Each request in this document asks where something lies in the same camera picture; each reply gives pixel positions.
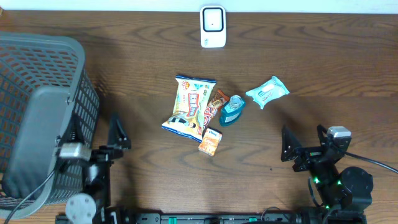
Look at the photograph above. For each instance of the grey plastic shopping basket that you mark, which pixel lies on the grey plastic shopping basket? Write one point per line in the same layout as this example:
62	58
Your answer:
43	83

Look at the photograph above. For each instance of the green wet wipes pack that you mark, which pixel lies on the green wet wipes pack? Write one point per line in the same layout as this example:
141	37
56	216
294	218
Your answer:
268	91

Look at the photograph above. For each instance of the white barcode scanner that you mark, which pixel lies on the white barcode scanner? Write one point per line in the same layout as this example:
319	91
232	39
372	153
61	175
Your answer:
212	27

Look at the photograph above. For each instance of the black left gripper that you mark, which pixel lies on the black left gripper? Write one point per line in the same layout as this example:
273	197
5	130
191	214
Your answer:
104	157

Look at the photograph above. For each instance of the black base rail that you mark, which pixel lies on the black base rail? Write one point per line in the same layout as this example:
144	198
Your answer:
271	217

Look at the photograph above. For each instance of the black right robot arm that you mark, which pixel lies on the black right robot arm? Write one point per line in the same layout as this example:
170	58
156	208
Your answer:
346	194

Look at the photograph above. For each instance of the orange tissue pack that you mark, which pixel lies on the orange tissue pack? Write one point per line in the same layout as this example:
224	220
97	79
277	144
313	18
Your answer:
210	141

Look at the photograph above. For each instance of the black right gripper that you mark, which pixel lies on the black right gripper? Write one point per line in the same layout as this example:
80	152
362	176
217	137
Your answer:
312	154

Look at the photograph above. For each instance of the brown chocolate bar wrapper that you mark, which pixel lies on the brown chocolate bar wrapper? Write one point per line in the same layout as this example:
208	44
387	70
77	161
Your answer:
215	104

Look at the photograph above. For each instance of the yellow snack bag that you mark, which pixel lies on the yellow snack bag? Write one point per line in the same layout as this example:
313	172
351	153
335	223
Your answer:
191	100

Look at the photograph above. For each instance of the blue mouthwash bottle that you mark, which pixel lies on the blue mouthwash bottle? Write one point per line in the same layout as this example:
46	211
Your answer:
232	111

